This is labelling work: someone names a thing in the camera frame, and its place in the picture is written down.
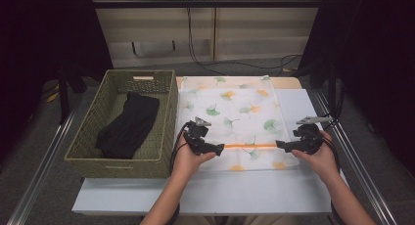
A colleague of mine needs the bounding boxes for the leaf print mesh laundry bag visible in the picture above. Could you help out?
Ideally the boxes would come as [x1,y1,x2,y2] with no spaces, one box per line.
[177,75,301,172]

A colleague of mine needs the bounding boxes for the black horizontal metal bar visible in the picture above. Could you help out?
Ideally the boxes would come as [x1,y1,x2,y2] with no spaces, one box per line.
[92,0,324,9]

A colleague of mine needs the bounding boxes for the black metal stand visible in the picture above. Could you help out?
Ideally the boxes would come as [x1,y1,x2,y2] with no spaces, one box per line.
[58,63,87,125]
[327,60,338,116]

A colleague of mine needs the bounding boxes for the green woven basket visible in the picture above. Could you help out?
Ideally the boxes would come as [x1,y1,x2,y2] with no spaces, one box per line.
[64,68,179,180]

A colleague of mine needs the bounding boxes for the light wooden post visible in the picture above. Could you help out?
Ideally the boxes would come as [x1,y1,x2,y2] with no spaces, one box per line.
[212,0,219,62]

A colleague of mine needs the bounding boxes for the black wall cable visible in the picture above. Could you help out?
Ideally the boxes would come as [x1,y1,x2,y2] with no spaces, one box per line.
[186,6,302,76]

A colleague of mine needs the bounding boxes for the silver metal rail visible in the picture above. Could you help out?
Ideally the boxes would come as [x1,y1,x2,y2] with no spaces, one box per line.
[7,99,82,225]
[312,89,397,225]

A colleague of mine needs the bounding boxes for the dark curtain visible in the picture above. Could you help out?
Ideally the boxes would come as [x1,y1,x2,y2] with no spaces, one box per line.
[298,0,415,177]
[0,0,114,167]

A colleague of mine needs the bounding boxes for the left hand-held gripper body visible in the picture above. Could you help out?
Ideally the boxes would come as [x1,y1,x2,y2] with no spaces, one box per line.
[183,116,212,156]

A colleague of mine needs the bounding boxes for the person's right hand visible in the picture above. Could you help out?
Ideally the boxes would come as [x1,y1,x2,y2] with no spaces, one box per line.
[291,130,341,184]

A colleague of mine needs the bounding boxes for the black garment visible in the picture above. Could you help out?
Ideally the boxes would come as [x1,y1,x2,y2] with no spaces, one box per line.
[95,91,161,160]

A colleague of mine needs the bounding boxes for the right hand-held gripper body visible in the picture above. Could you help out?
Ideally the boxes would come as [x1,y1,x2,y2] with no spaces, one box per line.
[292,115,334,156]

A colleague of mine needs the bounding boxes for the person's left hand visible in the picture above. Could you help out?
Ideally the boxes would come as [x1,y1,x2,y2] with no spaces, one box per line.
[171,141,217,180]

